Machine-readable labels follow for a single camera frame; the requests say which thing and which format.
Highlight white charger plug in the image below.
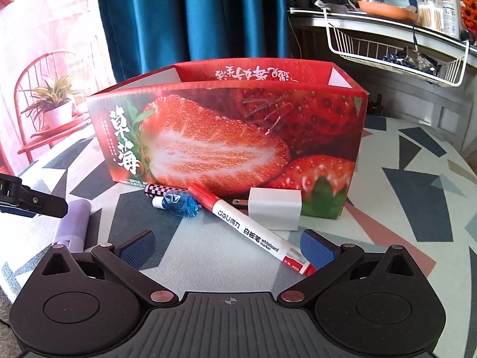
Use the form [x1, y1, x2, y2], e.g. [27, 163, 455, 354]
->
[233, 187, 302, 232]

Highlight lavender tube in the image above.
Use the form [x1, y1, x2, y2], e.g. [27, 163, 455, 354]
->
[54, 199, 92, 253]

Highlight clear cotton swab box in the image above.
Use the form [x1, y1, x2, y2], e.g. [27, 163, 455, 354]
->
[417, 1, 445, 31]

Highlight blue curtain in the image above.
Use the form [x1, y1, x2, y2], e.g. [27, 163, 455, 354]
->
[95, 0, 290, 87]

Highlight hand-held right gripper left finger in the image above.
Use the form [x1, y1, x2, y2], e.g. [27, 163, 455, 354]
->
[37, 230, 178, 305]

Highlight red and white whiteboard marker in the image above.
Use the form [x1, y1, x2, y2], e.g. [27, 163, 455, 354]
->
[187, 183, 318, 277]

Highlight purple checkered tube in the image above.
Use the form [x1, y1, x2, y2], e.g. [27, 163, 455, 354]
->
[144, 181, 191, 200]

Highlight geometric patterned tablecloth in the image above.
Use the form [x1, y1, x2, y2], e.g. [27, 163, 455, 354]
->
[0, 114, 477, 358]

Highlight white wire basket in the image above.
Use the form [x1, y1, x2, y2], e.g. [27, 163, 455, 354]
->
[323, 7, 471, 88]

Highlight orange tray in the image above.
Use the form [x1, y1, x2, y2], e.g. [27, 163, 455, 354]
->
[357, 0, 419, 23]

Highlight white labelled bottle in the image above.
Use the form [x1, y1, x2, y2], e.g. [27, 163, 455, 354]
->
[439, 0, 461, 40]

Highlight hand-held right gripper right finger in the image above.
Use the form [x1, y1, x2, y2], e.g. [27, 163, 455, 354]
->
[278, 230, 419, 305]

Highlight red chair with plant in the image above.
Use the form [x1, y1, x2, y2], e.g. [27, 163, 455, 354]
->
[0, 0, 120, 177]

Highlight red strawberry print cardboard box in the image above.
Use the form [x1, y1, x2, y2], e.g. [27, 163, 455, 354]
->
[86, 59, 370, 221]

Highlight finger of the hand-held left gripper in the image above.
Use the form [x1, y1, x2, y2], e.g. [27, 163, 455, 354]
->
[0, 173, 70, 219]

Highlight orange flowers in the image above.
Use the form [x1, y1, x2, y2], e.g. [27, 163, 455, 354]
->
[458, 0, 477, 42]

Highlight white desk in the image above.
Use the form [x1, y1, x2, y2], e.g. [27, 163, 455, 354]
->
[286, 5, 477, 158]

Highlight foil packets in basket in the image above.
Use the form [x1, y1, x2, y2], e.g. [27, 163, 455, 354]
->
[379, 46, 439, 76]

